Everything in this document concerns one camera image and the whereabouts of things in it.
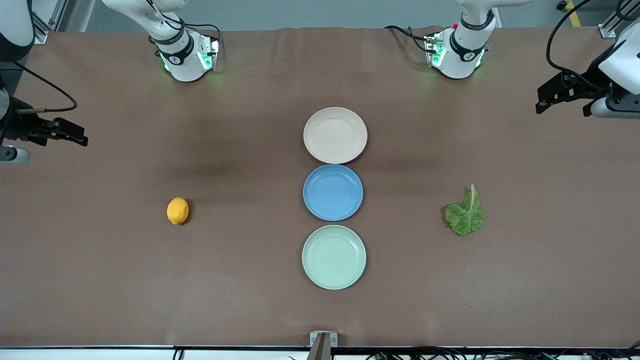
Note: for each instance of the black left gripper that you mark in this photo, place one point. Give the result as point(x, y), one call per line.
point(594, 75)

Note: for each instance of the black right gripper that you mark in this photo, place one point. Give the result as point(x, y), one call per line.
point(19, 129)

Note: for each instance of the yellow lemon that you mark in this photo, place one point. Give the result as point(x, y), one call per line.
point(177, 211)

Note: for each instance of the green lettuce leaf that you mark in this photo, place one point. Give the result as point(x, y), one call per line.
point(466, 217)

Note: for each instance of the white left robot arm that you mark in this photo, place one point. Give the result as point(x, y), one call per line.
point(460, 55)

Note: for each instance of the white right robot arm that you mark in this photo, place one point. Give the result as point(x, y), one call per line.
point(182, 60)

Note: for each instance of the brown table cover mat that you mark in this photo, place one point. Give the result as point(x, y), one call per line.
point(125, 280)

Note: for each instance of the pale cream round plate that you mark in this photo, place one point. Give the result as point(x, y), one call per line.
point(335, 135)

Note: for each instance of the blue round plate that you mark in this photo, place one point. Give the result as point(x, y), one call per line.
point(333, 192)

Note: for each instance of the mint green round plate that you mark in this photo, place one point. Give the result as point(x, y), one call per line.
point(334, 257)

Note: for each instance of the aluminium frame profile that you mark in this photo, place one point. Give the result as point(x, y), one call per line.
point(612, 25)
point(50, 22)

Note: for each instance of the metal table edge bracket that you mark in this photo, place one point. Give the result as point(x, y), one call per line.
point(323, 342)

